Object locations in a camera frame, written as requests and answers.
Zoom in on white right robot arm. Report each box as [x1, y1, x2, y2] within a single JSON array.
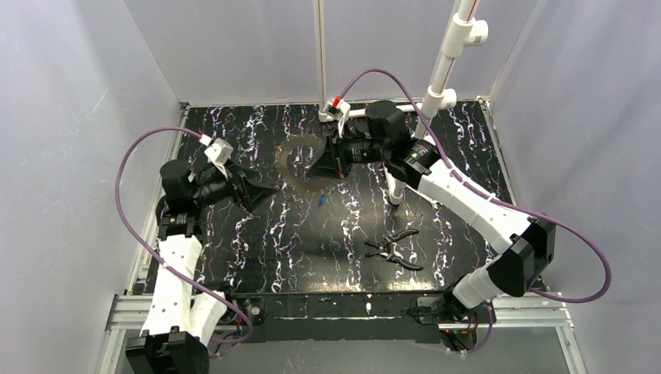
[[308, 97, 556, 313]]

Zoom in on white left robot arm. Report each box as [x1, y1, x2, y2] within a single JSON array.
[[125, 159, 280, 373]]

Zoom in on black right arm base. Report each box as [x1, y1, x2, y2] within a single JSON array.
[[405, 295, 497, 355]]

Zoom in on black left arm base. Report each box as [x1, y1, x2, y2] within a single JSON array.
[[189, 295, 267, 327]]

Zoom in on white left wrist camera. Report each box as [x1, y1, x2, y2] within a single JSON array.
[[200, 134, 234, 178]]

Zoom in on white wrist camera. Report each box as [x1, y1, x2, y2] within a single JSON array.
[[200, 134, 234, 178], [325, 96, 351, 139]]

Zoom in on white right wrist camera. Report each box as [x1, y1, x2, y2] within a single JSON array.
[[325, 96, 351, 139]]

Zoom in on black handled pliers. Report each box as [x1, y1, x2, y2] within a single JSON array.
[[364, 230, 426, 273]]

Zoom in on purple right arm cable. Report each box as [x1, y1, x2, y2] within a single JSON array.
[[338, 68, 613, 355]]

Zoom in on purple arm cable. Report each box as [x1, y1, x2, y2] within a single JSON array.
[[114, 126, 255, 360], [338, 68, 613, 355]]

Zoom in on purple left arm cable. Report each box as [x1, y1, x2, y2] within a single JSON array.
[[114, 126, 255, 360]]

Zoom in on white PVC pipe frame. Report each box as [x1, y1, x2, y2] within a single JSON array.
[[313, 0, 490, 206]]

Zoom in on aluminium front rail frame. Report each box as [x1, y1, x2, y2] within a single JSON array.
[[96, 294, 589, 374]]

